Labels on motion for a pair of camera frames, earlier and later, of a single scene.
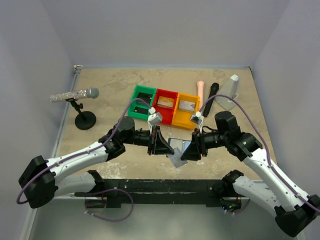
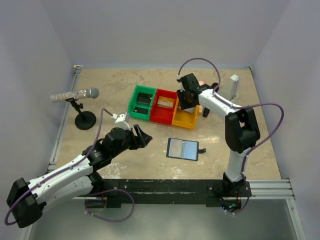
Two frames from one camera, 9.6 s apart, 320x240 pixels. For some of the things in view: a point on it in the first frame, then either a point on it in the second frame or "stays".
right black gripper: [198, 146] -> [183, 105]
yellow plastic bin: [182, 117] stays
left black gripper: [160, 146] -> [141, 140]
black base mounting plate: [213, 192] stays
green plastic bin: [144, 89] stays
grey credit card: [140, 110] stays
